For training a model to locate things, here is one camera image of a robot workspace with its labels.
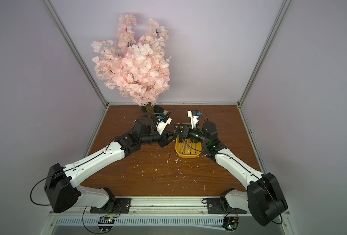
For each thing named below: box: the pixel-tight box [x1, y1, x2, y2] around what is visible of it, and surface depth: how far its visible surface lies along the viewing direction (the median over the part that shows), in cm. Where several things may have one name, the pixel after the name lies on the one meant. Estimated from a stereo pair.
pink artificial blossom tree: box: [91, 12, 171, 123], surface depth 65 cm
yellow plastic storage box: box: [175, 135, 202, 159], surface depth 96 cm
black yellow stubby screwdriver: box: [173, 124, 184, 136], surface depth 73 cm
